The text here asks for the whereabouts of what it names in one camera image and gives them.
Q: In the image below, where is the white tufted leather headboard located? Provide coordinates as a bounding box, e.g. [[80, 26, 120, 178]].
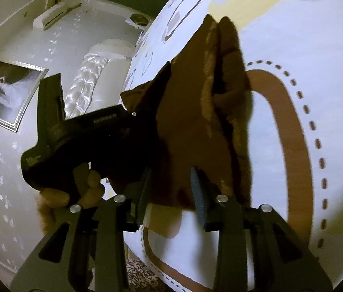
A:
[[63, 38, 137, 119]]

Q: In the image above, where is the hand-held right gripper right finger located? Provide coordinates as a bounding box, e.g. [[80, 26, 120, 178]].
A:
[[190, 167, 333, 292]]

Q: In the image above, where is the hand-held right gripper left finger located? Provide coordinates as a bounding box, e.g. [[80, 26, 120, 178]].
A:
[[9, 167, 154, 292]]

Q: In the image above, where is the patterned white bed sheet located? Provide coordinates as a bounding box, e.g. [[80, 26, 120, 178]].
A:
[[123, 0, 343, 292]]

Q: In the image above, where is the patterned floor rug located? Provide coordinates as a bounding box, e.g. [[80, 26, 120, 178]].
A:
[[126, 258, 166, 292]]

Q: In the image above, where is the brown plaid sweater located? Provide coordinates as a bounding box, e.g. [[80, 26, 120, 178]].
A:
[[107, 14, 254, 212]]

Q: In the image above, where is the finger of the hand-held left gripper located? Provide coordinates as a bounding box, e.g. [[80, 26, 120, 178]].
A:
[[129, 62, 172, 128]]

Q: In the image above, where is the person's left hand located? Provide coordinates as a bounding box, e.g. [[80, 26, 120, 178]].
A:
[[39, 163, 106, 223]]

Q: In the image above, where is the white wall air conditioner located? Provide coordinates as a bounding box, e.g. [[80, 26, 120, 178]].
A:
[[33, 2, 82, 31]]

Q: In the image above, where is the framed wall picture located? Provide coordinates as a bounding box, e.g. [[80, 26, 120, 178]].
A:
[[0, 61, 48, 133]]

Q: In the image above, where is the small round mirror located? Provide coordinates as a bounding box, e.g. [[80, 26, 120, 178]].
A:
[[127, 14, 151, 29]]

